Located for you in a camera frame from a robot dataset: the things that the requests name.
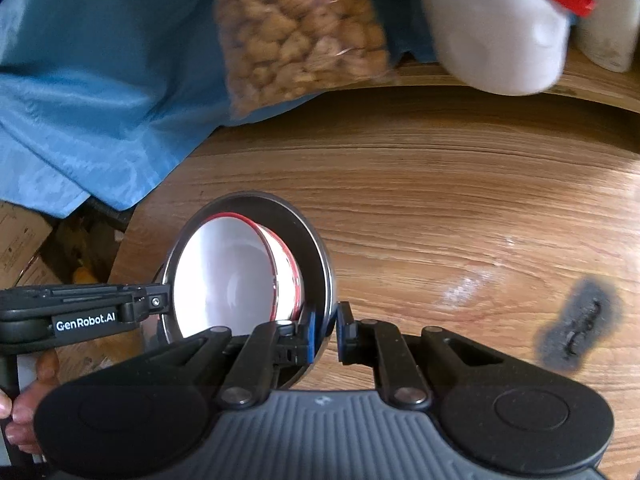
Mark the white steel thermos cup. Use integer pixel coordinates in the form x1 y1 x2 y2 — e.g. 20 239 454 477
575 0 639 73

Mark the white red-rimmed bowl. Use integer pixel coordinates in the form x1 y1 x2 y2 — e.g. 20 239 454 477
169 212 305 337

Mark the deep steel bowl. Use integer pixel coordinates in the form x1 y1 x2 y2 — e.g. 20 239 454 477
160 190 338 391

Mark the wooden desk shelf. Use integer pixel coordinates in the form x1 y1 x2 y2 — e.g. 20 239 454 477
319 44 640 116

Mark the white jug blue lid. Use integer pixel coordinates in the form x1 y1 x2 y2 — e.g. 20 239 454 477
421 0 596 96

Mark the bag of biscuits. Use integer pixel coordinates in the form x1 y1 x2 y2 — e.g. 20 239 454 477
215 0 390 117

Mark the person's left hand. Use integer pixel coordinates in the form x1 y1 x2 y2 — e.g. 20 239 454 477
1 349 60 455

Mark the upper cardboard box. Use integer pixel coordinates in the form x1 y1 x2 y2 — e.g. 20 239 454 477
0 202 58 289

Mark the yellow wooden chair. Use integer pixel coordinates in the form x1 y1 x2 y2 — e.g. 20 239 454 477
72 266 100 285

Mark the blue cloth cover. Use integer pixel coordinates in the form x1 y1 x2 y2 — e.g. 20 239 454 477
0 0 442 219

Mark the large steel plate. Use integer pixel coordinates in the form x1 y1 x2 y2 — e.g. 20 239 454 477
140 315 170 352

